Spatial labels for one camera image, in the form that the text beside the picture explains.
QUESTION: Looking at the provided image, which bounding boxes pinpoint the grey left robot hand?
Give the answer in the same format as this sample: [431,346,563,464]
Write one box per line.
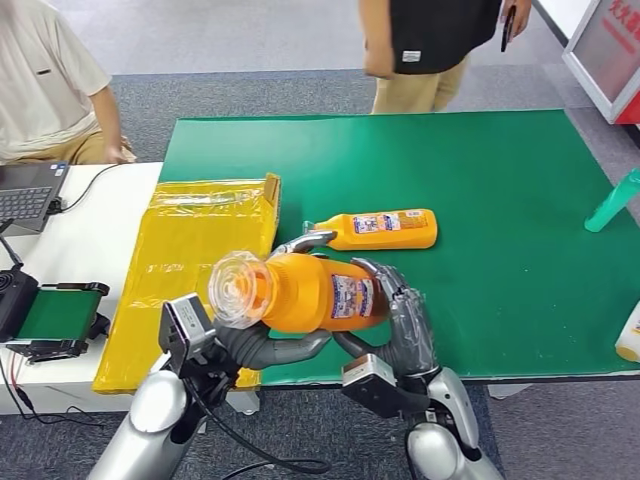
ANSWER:
[214,230,338,372]

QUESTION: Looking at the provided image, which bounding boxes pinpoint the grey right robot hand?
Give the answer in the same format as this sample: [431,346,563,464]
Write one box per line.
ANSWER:
[332,258,441,384]

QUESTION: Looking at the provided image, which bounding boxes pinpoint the orange bottle with clear cap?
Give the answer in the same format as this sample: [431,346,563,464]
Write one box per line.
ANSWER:
[302,209,439,252]
[208,250,392,335]

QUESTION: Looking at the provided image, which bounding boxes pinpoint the white and yellow bottle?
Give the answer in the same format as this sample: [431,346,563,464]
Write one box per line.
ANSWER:
[615,301,640,364]

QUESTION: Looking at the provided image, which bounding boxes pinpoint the teal green bottle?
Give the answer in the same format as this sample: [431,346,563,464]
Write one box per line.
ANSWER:
[583,167,640,234]

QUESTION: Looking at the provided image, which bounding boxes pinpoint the yellow taped cardboard box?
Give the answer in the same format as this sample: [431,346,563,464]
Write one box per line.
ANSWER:
[92,173,282,395]

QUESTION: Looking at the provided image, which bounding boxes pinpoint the green table mat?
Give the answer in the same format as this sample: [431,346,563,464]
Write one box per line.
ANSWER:
[158,109,640,388]

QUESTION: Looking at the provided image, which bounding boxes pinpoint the small green belt conveyor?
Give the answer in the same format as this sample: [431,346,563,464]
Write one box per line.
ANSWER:
[5,282,112,364]

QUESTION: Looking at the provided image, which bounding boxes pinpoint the standing person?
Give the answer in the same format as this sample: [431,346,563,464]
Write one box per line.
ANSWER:
[357,0,534,116]

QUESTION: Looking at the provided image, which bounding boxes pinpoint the black phone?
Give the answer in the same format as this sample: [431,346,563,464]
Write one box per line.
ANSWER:
[500,5,518,54]

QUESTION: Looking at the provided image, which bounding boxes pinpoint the black box device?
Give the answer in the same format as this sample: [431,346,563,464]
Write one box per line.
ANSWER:
[0,218,40,344]

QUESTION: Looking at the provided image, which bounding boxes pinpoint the grey laptop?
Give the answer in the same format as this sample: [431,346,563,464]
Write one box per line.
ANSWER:
[0,162,71,238]

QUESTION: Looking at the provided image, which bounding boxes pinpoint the white framed red sign board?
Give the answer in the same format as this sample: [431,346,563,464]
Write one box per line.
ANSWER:
[562,0,640,127]

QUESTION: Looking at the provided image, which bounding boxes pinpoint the seated person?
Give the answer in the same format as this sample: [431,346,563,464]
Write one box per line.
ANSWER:
[0,0,137,167]

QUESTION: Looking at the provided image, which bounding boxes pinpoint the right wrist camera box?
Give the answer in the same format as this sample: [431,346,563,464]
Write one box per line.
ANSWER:
[342,352,432,421]

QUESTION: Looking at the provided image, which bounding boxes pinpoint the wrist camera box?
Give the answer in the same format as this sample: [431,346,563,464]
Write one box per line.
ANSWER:
[158,293,217,380]
[342,352,432,421]

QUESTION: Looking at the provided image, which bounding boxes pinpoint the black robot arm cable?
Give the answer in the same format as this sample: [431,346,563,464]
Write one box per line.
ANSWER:
[183,377,332,480]

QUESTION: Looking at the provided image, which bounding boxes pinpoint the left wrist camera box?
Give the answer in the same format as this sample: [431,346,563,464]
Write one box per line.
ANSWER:
[158,293,217,380]

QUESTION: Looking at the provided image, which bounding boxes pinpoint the black laptop cable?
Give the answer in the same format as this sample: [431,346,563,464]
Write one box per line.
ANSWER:
[48,162,121,216]

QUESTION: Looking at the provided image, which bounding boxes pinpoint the thin floor cables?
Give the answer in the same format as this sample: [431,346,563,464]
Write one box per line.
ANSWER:
[0,354,107,429]

